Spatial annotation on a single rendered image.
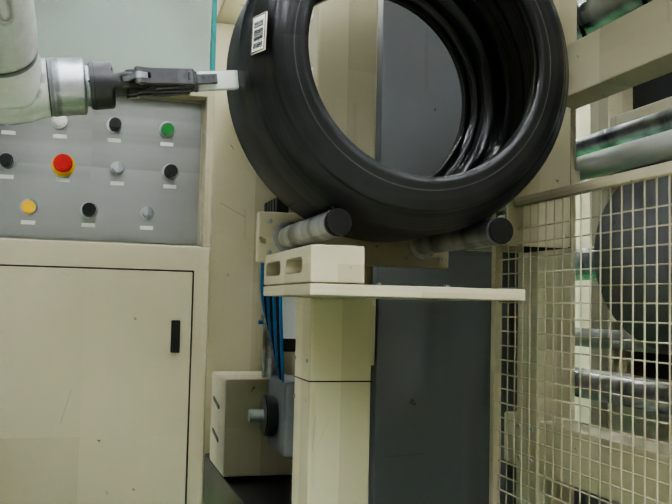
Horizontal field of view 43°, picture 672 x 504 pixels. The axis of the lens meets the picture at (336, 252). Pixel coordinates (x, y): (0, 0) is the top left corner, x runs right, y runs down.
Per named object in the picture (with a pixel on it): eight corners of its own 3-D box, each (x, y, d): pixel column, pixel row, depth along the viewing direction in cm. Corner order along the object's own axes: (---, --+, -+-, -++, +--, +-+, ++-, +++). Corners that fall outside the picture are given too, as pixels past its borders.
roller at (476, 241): (423, 228, 173) (436, 245, 174) (407, 242, 172) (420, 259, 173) (503, 211, 140) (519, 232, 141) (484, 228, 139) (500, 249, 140)
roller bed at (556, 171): (465, 250, 192) (467, 120, 194) (524, 253, 196) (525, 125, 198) (506, 245, 173) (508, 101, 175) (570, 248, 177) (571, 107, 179)
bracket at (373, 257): (255, 262, 166) (256, 212, 166) (443, 269, 177) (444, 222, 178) (258, 261, 163) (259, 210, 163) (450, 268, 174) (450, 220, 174)
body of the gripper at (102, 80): (85, 55, 129) (147, 53, 132) (85, 69, 138) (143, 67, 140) (90, 103, 129) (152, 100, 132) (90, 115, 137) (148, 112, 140)
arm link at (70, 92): (48, 66, 136) (86, 64, 138) (54, 122, 136) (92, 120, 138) (45, 50, 128) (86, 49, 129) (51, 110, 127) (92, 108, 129)
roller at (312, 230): (288, 221, 166) (304, 238, 166) (272, 237, 165) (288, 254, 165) (339, 201, 132) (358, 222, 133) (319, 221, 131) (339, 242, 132)
